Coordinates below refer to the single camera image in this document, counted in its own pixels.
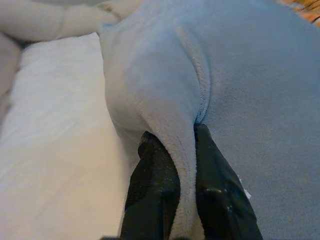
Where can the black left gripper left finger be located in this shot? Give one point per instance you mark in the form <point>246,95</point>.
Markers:
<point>152,200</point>

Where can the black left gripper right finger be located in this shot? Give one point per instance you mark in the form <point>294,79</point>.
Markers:
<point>222,200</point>

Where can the light blue fleece cloth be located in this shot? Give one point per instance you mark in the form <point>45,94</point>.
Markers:
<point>250,87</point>

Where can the orange cartoon egg duvet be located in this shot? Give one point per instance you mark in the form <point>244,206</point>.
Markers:
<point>307,10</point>

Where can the white quilted mattress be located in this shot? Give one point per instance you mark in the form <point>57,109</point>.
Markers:
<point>55,125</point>

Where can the cream bolster pillow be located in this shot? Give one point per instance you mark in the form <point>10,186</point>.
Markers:
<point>37,20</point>

